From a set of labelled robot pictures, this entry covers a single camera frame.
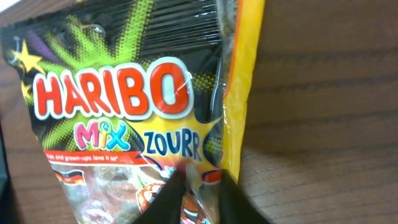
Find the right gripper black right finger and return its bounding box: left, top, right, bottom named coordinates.
left=218, top=169, right=271, bottom=224

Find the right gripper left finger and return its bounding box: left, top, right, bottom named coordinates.
left=132, top=171, right=185, bottom=224

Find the black Haribo candy bag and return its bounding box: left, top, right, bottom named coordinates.
left=1, top=0, right=223, bottom=223

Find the dark green box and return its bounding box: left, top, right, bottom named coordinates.
left=1, top=133, right=14, bottom=224

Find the yellow candy bag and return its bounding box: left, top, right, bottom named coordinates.
left=217, top=0, right=266, bottom=180

